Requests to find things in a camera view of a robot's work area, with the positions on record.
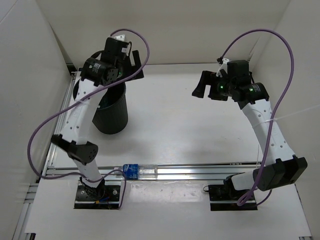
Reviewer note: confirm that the aluminium frame rail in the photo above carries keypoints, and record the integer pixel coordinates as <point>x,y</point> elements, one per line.
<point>178,172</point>

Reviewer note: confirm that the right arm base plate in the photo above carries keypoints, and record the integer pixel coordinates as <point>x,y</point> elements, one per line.
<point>223,197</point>

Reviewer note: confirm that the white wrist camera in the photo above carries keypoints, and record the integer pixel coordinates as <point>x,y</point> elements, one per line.
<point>121,37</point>
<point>223,67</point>

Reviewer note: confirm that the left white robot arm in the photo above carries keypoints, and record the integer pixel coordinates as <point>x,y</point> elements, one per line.
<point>83,152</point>

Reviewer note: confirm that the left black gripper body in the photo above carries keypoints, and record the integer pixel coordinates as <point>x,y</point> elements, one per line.
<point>122,63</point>

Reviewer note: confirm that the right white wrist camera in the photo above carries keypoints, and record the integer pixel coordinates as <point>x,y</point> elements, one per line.
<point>223,67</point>

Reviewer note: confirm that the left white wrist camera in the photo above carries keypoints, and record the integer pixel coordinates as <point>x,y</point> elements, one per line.
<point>121,37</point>

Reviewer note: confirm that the blue label bottle white cap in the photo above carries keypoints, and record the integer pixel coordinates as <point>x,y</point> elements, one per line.
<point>137,170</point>

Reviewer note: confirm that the black plastic waste bin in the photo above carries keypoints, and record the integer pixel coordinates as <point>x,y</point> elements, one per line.
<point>112,112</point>

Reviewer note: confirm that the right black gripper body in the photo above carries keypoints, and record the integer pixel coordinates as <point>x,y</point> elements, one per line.
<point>225,86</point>

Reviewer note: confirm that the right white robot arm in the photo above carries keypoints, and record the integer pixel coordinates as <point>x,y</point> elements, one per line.
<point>280,166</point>

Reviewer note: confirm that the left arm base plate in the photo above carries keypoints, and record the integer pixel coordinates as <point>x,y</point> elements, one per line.
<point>109,201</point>

